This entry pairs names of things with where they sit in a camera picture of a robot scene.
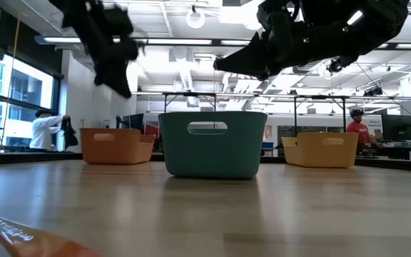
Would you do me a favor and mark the white ring light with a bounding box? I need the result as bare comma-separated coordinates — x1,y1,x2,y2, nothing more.
186,9,206,29

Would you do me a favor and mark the black background rig frame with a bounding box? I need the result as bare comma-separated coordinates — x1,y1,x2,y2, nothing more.
293,94,347,133
163,91,218,114

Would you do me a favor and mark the teal plastic bin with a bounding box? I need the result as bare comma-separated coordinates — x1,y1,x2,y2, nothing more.
158,111,268,180

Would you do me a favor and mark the orange plastic bin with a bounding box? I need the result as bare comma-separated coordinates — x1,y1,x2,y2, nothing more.
80,128,156,166

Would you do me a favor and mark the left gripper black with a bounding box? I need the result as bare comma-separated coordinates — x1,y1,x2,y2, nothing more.
62,0,141,100

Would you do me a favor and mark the overhead rig bar with lights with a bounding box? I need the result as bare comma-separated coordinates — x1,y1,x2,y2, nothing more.
34,35,411,50

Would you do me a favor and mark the yellow plastic bin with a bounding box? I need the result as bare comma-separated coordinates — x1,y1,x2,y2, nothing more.
282,131,360,168

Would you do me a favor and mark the black computer monitor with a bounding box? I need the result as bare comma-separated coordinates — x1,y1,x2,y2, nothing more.
381,114,411,142
121,113,145,135

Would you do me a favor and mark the black bag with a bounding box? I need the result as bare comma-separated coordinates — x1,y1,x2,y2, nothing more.
61,116,79,149

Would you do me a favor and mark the person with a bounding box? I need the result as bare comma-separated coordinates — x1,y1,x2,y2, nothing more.
29,109,71,151
346,109,383,148

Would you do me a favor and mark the black background hanging camera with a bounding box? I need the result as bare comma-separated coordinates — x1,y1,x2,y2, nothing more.
326,56,345,74
364,85,385,97

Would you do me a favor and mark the large window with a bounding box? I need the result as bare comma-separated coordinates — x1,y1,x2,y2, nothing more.
0,53,62,153

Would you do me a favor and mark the pink-handled fork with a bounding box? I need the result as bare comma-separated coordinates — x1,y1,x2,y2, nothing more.
0,206,101,257

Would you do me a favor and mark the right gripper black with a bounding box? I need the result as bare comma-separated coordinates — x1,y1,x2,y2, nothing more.
212,0,339,82

